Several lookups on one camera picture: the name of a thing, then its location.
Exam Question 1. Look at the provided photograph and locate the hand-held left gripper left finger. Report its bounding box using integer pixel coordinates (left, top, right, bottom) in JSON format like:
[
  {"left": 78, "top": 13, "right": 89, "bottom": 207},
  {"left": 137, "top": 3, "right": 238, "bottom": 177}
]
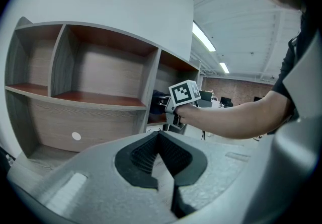
[{"left": 7, "top": 130, "right": 180, "bottom": 224}]

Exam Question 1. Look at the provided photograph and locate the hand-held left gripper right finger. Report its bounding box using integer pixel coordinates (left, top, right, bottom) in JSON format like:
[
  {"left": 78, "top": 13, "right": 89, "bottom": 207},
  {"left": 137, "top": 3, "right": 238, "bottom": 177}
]
[{"left": 158, "top": 130, "right": 277, "bottom": 221}]

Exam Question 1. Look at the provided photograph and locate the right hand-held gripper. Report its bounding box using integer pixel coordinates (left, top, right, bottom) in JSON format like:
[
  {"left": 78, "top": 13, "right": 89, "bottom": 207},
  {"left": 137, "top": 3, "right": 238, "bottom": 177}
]
[{"left": 165, "top": 80, "right": 202, "bottom": 130}]

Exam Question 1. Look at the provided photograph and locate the grey wooden shelf unit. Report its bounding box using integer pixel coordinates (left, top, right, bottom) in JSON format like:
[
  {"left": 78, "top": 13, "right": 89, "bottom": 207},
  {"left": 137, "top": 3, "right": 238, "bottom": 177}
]
[{"left": 4, "top": 16, "right": 202, "bottom": 162}]

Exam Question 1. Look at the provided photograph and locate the person's right forearm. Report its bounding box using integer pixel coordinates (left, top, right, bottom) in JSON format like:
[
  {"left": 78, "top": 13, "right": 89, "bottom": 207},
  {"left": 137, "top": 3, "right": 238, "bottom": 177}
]
[{"left": 176, "top": 89, "right": 296, "bottom": 140}]

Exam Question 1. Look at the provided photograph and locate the light wood-grain table top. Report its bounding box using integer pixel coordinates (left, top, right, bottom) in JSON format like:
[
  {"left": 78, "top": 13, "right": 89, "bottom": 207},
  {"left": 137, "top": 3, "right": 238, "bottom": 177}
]
[{"left": 10, "top": 123, "right": 192, "bottom": 181}]

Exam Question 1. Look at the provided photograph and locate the person's black shirt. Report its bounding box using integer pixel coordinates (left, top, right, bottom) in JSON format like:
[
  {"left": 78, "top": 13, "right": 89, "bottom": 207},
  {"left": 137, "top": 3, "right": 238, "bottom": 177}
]
[{"left": 266, "top": 9, "right": 322, "bottom": 135}]

